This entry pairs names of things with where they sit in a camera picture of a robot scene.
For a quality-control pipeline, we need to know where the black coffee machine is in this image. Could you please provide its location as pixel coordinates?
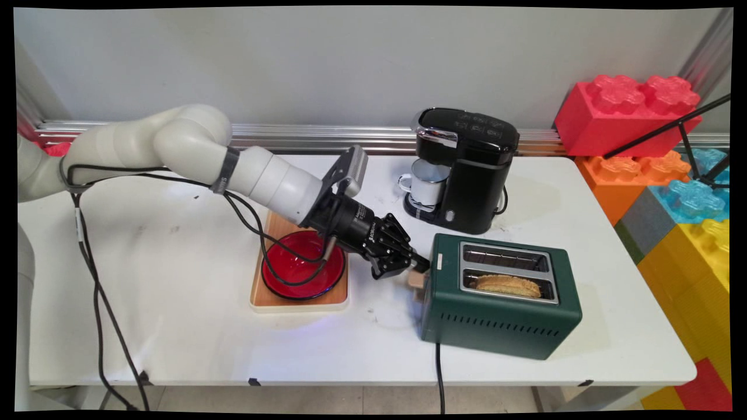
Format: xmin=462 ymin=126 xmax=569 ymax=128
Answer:
xmin=402 ymin=107 xmax=520 ymax=235

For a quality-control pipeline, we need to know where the red bowl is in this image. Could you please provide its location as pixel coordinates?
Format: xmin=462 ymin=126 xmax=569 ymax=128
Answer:
xmin=261 ymin=229 xmax=347 ymax=302

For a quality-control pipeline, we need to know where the big orange toy brick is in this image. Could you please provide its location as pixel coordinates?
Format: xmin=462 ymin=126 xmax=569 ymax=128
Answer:
xmin=575 ymin=150 xmax=693 ymax=226

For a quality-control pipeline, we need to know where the black velcro strap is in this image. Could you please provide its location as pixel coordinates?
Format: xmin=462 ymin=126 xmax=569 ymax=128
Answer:
xmin=210 ymin=147 xmax=241 ymax=195

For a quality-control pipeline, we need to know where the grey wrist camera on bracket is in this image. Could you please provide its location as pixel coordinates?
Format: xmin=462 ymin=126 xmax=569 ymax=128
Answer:
xmin=321 ymin=145 xmax=370 ymax=200

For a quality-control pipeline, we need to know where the black toaster power cord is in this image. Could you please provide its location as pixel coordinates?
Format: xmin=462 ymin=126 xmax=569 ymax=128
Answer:
xmin=434 ymin=343 xmax=448 ymax=415

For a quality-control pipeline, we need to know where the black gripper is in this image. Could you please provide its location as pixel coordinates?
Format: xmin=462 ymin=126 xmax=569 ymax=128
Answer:
xmin=303 ymin=195 xmax=431 ymax=281

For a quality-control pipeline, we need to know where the big translucent blue toy brick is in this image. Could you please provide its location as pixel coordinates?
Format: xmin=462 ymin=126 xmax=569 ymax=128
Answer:
xmin=648 ymin=147 xmax=731 ymax=225

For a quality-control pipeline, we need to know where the aluminium horizontal rail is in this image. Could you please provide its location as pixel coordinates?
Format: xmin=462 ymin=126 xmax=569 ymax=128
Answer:
xmin=35 ymin=121 xmax=731 ymax=156

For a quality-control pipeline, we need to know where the black camera cable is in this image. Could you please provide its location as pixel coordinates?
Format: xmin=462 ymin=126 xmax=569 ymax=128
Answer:
xmin=60 ymin=163 xmax=351 ymax=412

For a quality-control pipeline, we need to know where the big yellow toy brick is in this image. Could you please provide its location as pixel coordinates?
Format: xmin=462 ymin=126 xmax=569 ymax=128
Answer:
xmin=636 ymin=218 xmax=731 ymax=403

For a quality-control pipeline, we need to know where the black tripod stand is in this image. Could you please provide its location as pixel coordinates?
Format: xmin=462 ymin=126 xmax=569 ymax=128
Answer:
xmin=603 ymin=93 xmax=731 ymax=188

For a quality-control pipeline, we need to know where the white enamel mug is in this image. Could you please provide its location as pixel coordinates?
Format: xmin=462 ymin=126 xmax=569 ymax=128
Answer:
xmin=398 ymin=159 xmax=451 ymax=208

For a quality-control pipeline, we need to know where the big grey toy brick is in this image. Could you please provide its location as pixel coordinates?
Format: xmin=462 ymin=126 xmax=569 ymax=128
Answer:
xmin=619 ymin=187 xmax=678 ymax=258

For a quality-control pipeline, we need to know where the big red toy brick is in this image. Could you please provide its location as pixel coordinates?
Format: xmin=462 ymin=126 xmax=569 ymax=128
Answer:
xmin=554 ymin=74 xmax=703 ymax=157

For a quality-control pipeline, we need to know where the aluminium vertical post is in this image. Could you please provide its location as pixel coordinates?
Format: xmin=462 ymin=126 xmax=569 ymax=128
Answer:
xmin=679 ymin=8 xmax=734 ymax=101

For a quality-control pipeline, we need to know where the green two-slot toaster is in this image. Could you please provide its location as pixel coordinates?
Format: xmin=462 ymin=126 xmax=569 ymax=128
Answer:
xmin=419 ymin=233 xmax=583 ymax=361

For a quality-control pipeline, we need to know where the wooden serving tray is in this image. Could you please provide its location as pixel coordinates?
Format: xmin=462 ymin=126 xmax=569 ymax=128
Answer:
xmin=249 ymin=210 xmax=351 ymax=314

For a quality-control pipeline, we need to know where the slice of toast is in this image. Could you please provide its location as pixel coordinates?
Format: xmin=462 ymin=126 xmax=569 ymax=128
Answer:
xmin=475 ymin=274 xmax=542 ymax=299

